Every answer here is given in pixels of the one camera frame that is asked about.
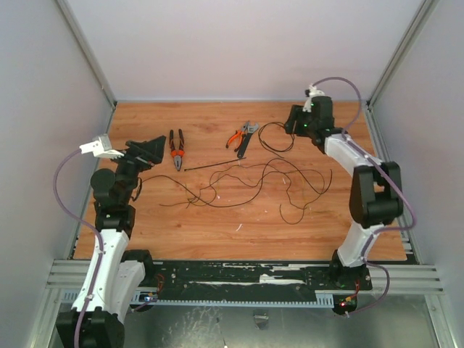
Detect large orange black pliers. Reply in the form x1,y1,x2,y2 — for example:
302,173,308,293
169,129,185,171

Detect black zip tie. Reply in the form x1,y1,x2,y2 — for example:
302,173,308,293
183,157,246,172

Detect small orange black pliers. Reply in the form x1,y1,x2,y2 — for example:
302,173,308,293
225,123,248,152

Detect grey slotted cable duct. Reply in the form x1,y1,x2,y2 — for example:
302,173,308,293
61,289,336,309

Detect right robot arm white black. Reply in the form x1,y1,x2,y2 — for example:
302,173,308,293
284,95,404,289

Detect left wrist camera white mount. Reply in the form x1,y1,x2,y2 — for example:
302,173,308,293
79,134,124,160

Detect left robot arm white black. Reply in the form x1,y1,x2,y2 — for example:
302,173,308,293
56,134,166,347

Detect aluminium frame rails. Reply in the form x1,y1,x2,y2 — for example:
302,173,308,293
46,260,443,294

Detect adjustable wrench black handle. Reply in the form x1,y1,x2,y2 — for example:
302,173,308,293
237,123,260,159

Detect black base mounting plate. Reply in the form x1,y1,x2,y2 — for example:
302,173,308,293
139,260,373,302

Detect black wire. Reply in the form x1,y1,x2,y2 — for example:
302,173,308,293
139,121,333,225

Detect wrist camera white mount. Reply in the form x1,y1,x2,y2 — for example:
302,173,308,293
304,85,326,108
79,134,124,160

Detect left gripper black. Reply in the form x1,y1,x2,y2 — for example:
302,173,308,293
106,135,165,204

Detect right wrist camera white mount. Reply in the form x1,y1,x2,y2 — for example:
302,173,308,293
304,85,326,108

